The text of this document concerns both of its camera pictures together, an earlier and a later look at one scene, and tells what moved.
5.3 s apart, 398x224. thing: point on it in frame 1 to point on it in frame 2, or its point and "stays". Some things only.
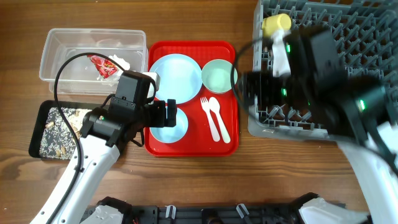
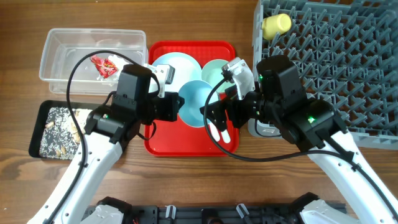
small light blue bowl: x=171 y=134 to x=196 y=94
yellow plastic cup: x=276 y=22 stays
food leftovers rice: x=58 y=140 stays
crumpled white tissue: x=113 y=80 stays
